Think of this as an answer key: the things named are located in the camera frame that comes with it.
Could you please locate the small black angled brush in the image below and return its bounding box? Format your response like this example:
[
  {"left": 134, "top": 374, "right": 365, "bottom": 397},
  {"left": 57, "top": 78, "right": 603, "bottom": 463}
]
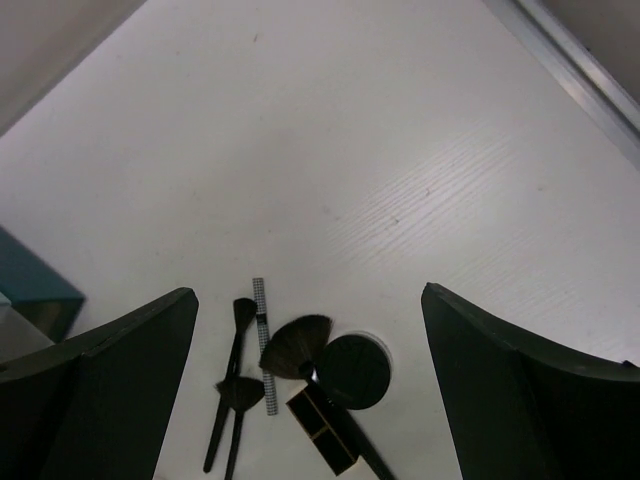
[{"left": 203, "top": 297, "right": 257, "bottom": 473}]

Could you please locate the aluminium frame rail right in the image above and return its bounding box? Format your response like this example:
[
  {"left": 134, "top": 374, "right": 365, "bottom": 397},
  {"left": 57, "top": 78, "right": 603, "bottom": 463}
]
[{"left": 485, "top": 1, "right": 639, "bottom": 167}]

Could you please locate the black gold lipstick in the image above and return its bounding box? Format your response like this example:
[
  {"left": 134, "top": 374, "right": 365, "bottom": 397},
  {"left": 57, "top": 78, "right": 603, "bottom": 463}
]
[{"left": 286, "top": 384, "right": 360, "bottom": 476}]

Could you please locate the long black fan brush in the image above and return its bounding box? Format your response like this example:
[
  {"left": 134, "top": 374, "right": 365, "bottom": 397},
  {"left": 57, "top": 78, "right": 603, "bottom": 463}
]
[{"left": 259, "top": 314, "right": 395, "bottom": 479}]

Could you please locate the light blue drawer box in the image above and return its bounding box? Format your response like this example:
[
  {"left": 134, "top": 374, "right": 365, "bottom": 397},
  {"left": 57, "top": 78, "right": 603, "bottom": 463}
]
[{"left": 1, "top": 227, "right": 86, "bottom": 343}]

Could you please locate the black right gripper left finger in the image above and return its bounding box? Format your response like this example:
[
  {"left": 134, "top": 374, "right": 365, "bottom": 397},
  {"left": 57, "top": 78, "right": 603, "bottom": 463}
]
[{"left": 1, "top": 287, "right": 199, "bottom": 479}]

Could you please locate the small black fan brush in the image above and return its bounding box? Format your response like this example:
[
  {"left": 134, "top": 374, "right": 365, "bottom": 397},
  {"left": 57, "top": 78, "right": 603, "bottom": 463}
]
[{"left": 216, "top": 376, "right": 265, "bottom": 480}]

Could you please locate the clear acrylic drawer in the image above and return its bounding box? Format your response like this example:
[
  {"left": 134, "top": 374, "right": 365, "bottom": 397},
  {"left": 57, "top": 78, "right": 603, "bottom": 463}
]
[{"left": 0, "top": 295, "right": 53, "bottom": 363}]

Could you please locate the black round compact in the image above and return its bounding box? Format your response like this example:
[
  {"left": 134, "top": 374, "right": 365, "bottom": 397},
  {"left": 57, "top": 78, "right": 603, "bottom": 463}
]
[{"left": 316, "top": 333, "right": 392, "bottom": 410}]

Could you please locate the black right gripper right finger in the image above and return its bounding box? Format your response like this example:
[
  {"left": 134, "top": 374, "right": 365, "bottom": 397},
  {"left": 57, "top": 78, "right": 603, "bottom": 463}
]
[{"left": 421, "top": 283, "right": 639, "bottom": 479}]

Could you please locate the checkered makeup pencil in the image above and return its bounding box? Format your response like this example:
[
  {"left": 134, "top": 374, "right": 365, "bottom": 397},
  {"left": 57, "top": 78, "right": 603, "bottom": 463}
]
[{"left": 252, "top": 277, "right": 278, "bottom": 416}]

